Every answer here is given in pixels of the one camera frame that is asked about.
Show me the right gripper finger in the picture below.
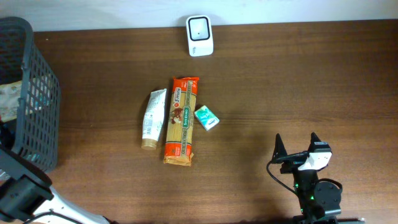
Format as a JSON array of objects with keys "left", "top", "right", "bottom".
[
  {"left": 272, "top": 133, "right": 287, "bottom": 162},
  {"left": 308, "top": 132, "right": 321, "bottom": 152}
]

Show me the small teal tissue pack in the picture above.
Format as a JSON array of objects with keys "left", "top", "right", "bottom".
[{"left": 194, "top": 105, "right": 220, "bottom": 131}]

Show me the orange spaghetti pasta packet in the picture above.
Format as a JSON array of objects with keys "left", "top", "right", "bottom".
[{"left": 164, "top": 77, "right": 199, "bottom": 166}]

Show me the white tube with gold cap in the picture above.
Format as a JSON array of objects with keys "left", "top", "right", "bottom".
[{"left": 141, "top": 88, "right": 167, "bottom": 150}]

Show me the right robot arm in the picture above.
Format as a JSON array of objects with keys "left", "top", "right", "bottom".
[{"left": 268, "top": 133, "right": 343, "bottom": 223}]

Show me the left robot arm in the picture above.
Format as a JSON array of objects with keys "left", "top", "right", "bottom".
[{"left": 1, "top": 123, "right": 113, "bottom": 224}]

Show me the white barcode scanner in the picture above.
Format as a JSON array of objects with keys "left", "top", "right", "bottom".
[{"left": 185, "top": 15, "right": 214, "bottom": 57}]

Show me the grey plastic mesh basket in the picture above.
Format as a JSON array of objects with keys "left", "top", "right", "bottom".
[{"left": 1, "top": 17, "right": 61, "bottom": 172}]

